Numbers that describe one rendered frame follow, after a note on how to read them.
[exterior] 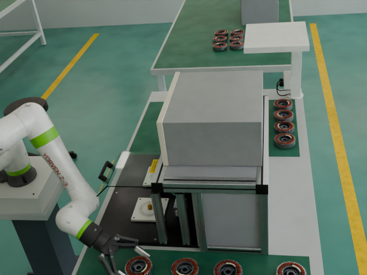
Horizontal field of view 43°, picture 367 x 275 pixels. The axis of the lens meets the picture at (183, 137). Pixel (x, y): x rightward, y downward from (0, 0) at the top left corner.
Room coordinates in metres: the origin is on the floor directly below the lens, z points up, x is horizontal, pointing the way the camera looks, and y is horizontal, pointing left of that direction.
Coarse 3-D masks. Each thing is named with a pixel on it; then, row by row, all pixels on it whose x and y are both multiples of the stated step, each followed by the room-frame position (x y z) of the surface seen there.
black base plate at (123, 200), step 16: (128, 192) 1.78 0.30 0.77; (144, 192) 1.76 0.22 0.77; (112, 208) 1.67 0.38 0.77; (128, 208) 1.65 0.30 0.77; (192, 208) 1.60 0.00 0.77; (112, 224) 1.56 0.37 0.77; (128, 224) 1.55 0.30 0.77; (144, 224) 1.53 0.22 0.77; (176, 224) 1.51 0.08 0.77; (192, 224) 1.50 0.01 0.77; (144, 240) 1.44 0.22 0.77; (176, 240) 1.41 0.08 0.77; (192, 240) 1.40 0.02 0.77
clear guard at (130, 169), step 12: (120, 156) 1.67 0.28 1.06; (132, 156) 1.65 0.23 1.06; (144, 156) 1.64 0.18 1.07; (156, 156) 1.63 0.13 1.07; (120, 168) 1.58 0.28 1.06; (132, 168) 1.57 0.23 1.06; (144, 168) 1.56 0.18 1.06; (108, 180) 1.51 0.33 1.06; (120, 180) 1.49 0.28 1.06; (132, 180) 1.48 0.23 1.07; (144, 180) 1.47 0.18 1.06
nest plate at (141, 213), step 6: (138, 198) 1.71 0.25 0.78; (144, 198) 1.70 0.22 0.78; (150, 198) 1.70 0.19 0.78; (162, 198) 1.68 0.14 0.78; (168, 198) 1.68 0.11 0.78; (138, 204) 1.66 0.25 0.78; (144, 204) 1.66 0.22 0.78; (162, 204) 1.64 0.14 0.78; (138, 210) 1.62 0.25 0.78; (144, 210) 1.62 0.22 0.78; (150, 210) 1.61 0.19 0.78; (132, 216) 1.59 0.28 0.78; (138, 216) 1.58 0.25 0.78; (144, 216) 1.57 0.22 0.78; (150, 216) 1.57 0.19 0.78
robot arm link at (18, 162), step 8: (16, 144) 1.86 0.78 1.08; (8, 152) 1.82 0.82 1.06; (16, 152) 1.84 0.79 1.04; (24, 152) 1.88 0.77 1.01; (8, 160) 1.81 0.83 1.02; (16, 160) 1.84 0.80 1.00; (24, 160) 1.86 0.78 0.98; (8, 168) 1.83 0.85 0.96; (16, 168) 1.83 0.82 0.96; (24, 168) 1.85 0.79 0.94
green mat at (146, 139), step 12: (156, 108) 2.62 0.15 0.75; (144, 120) 2.49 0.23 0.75; (156, 120) 2.47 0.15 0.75; (144, 132) 2.35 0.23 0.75; (156, 132) 2.33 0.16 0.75; (132, 144) 2.23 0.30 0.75; (144, 144) 2.22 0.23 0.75; (156, 144) 2.20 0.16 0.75; (276, 156) 1.94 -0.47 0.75; (288, 156) 1.93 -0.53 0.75
